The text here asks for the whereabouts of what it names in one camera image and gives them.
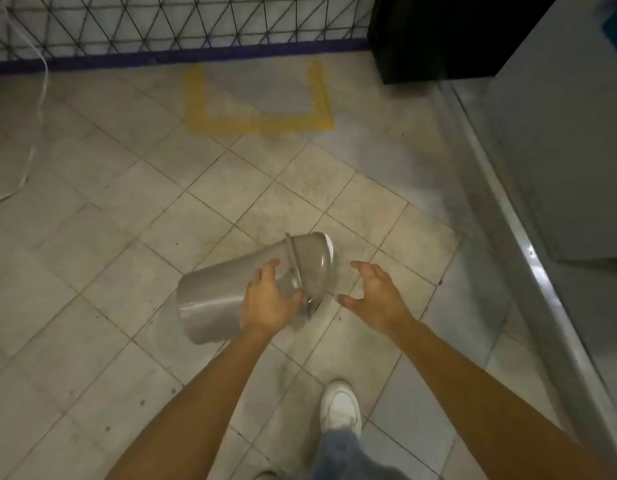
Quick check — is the person's right hand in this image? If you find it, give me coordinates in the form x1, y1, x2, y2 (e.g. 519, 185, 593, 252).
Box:
337, 261, 415, 339

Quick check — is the person's left hand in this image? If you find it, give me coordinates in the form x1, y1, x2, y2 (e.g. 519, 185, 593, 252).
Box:
240, 259, 307, 337

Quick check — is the grey plastic trash bin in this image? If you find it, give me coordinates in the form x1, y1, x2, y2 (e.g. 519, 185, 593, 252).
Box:
177, 232, 335, 346

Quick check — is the person's left forearm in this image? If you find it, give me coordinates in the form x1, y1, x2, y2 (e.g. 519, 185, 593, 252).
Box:
107, 327, 279, 480

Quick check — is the person's right forearm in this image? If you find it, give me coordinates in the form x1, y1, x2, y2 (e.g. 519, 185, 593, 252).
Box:
391, 316, 617, 480

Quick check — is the white sneaker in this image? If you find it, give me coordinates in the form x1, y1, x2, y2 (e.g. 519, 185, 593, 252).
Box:
320, 380, 362, 439

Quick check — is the blue jeans leg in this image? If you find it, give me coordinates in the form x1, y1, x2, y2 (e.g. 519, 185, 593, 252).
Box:
308, 428, 410, 480

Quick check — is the grey metal counter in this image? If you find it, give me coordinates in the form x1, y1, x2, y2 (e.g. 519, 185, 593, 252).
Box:
438, 0, 617, 480

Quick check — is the black cabinet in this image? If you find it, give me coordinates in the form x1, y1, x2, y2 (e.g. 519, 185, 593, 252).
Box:
367, 0, 544, 85

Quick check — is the black wire mesh fence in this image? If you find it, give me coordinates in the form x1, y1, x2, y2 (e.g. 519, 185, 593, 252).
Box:
0, 0, 376, 62

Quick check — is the white cable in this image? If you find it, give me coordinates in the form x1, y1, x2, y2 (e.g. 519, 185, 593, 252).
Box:
0, 0, 50, 208

